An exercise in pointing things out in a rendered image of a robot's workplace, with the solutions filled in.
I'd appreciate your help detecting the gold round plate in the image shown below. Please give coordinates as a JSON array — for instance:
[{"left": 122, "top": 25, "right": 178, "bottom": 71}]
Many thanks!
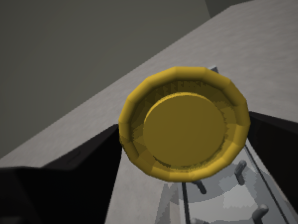
[{"left": 118, "top": 66, "right": 251, "bottom": 183}]

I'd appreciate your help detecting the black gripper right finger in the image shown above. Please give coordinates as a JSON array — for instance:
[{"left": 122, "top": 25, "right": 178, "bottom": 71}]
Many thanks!
[{"left": 247, "top": 111, "right": 298, "bottom": 215}]

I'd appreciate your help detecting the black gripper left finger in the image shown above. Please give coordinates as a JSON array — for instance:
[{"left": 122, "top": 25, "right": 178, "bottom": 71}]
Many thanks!
[{"left": 0, "top": 124, "right": 122, "bottom": 224}]

